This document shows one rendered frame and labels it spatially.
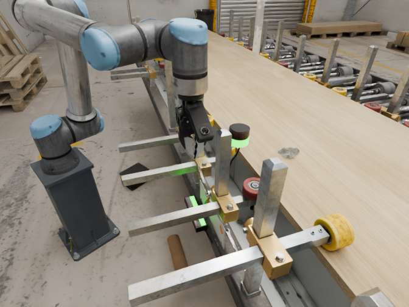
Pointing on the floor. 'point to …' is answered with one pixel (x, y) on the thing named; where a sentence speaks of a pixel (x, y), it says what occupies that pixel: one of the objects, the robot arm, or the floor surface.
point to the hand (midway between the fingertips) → (195, 156)
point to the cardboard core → (177, 252)
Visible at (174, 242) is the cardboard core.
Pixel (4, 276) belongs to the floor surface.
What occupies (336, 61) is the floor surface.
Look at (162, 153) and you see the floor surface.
